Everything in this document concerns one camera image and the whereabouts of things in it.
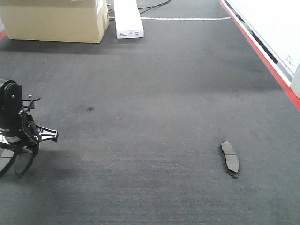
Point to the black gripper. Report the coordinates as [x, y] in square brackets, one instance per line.
[16, 125]

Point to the grey brake pad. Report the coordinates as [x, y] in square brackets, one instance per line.
[7, 158]
[23, 161]
[231, 160]

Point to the large cardboard box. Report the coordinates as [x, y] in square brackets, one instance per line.
[83, 21]

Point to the long white carton box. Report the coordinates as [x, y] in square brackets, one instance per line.
[128, 20]

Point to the red conveyor edge rail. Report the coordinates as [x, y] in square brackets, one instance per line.
[3, 34]

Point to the white conveyor side rail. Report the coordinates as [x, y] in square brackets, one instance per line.
[272, 27]

